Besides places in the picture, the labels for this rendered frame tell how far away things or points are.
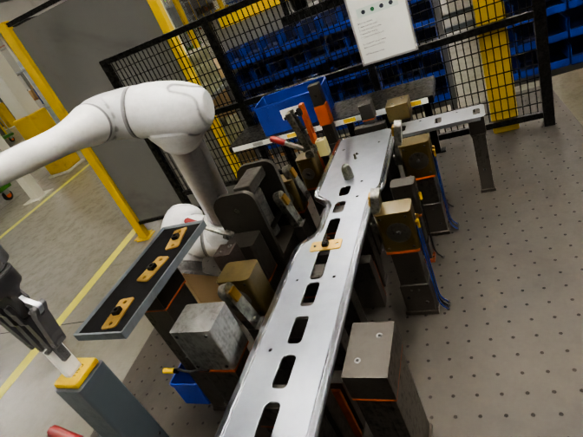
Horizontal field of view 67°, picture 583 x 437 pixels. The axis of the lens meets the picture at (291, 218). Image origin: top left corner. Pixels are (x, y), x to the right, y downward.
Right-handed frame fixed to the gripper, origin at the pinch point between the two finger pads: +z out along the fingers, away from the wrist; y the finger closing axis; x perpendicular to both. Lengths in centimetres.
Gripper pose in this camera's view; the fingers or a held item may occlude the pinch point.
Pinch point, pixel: (62, 358)
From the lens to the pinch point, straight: 92.6
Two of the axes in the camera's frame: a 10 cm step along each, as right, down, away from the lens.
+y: 8.9, -1.5, -4.3
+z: 3.6, 8.0, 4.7
